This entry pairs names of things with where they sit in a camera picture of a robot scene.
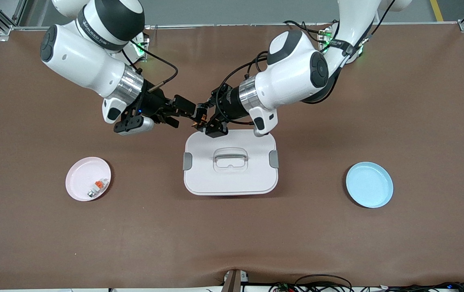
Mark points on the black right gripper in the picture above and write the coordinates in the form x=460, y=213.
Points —
x=153, y=103

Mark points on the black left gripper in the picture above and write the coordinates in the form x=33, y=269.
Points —
x=227, y=103

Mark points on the black and orange push-button switch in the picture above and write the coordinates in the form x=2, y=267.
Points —
x=200, y=115

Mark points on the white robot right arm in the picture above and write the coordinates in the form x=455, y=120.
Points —
x=82, y=61

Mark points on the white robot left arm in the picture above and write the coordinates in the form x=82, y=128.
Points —
x=293, y=73

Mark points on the grey box latch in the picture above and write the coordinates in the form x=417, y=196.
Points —
x=187, y=161
x=273, y=159

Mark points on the white lidded storage box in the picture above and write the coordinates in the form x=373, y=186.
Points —
x=232, y=180

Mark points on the pale pink round plate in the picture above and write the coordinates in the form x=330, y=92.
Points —
x=80, y=178

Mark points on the light blue round plate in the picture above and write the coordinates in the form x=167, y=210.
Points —
x=370, y=184

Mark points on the aluminium table edge rail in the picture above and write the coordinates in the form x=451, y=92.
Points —
x=236, y=25

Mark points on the white and orange switch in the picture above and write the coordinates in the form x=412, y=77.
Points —
x=98, y=187

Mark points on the brown wooden bracket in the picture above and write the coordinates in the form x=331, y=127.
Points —
x=234, y=282

